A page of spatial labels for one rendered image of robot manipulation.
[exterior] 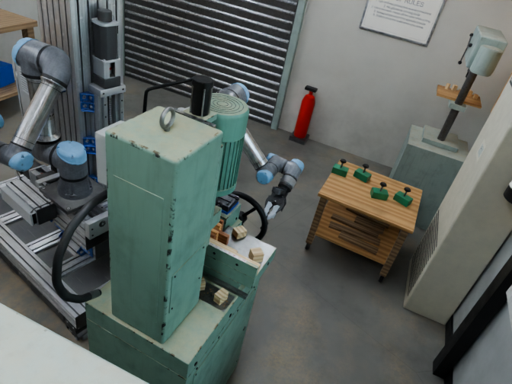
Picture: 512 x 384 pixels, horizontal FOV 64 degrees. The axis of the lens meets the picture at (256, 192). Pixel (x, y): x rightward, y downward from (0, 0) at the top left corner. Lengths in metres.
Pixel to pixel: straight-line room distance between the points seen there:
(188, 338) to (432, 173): 2.59
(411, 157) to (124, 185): 2.75
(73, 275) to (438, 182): 2.74
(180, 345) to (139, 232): 0.48
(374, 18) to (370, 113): 0.90
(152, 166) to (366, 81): 3.50
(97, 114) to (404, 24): 2.96
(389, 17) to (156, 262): 3.43
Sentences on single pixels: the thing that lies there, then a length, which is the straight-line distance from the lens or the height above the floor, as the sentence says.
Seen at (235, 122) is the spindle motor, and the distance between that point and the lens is 1.28.
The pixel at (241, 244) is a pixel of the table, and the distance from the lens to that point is 1.69.
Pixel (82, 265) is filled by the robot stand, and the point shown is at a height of 0.22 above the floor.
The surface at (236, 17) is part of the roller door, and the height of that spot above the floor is 1.04.
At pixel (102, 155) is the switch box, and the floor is 1.42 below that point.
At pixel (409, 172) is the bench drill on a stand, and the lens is 3.60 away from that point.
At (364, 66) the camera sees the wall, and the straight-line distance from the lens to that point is 4.32.
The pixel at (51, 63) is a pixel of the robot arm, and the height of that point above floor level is 1.42.
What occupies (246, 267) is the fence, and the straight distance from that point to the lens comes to 1.56.
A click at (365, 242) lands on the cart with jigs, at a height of 0.20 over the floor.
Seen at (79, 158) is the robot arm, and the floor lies 1.02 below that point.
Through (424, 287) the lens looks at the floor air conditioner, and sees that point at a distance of 2.91.
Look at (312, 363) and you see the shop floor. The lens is 2.53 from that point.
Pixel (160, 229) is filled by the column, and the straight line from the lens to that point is 1.12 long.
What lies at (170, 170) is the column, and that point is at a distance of 1.00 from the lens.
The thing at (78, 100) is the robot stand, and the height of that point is 1.18.
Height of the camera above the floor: 2.04
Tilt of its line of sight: 35 degrees down
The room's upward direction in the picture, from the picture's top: 12 degrees clockwise
